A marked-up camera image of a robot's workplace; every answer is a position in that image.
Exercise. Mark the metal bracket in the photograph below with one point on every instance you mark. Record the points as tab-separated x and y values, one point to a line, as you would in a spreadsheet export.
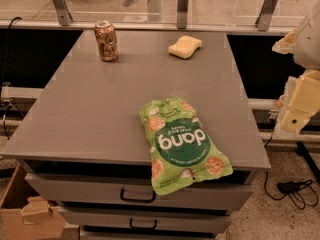
63	15
182	12
265	16

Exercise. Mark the cardboard box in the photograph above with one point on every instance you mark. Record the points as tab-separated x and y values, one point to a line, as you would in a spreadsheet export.
25	214

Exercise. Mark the middle metal bracket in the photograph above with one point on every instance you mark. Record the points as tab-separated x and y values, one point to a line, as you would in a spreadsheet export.
182	12

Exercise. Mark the black power adapter with cable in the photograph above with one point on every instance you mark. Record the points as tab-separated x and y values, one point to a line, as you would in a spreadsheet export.
292	190

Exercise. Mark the yellow sponge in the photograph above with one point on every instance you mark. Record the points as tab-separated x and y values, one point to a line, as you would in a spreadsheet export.
185	47

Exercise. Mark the right metal bracket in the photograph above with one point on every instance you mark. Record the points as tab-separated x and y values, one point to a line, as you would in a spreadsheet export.
265	16

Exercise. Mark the top drawer black handle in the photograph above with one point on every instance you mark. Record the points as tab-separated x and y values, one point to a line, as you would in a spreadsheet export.
135	197

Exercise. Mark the grey drawer cabinet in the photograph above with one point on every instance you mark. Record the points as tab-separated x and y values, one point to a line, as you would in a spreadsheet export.
82	141

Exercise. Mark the drawer black handle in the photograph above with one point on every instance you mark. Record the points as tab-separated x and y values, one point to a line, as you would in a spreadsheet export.
143	224
135	197

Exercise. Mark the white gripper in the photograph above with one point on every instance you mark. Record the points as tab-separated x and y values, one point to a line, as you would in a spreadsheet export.
310	43

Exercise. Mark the left metal bracket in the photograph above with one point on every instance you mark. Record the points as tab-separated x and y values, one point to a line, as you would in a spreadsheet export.
63	15

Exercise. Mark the green rice chip bag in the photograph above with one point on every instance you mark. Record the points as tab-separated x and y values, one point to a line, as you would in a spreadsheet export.
182	153

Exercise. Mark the orange soda can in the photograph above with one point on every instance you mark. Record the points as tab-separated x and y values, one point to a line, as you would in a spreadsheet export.
106	38

